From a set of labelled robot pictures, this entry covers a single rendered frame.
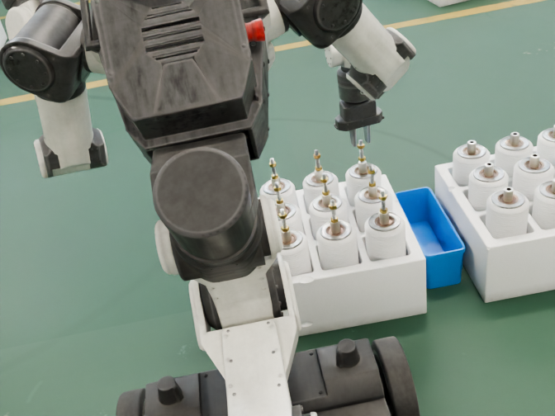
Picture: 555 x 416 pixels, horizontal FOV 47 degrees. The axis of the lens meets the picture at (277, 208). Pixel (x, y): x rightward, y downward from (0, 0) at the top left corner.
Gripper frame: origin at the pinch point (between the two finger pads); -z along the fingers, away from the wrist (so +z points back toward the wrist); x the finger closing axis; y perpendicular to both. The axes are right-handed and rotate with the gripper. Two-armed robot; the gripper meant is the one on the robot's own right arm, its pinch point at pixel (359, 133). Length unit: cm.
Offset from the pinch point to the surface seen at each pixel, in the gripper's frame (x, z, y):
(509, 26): -119, -36, -124
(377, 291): 8.9, -26.3, 30.3
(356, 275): 13.7, -19.8, 29.6
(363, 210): 5.5, -13.5, 14.5
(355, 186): 3.6, -13.6, 3.3
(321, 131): -9, -36, -72
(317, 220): 17.2, -14.0, 12.7
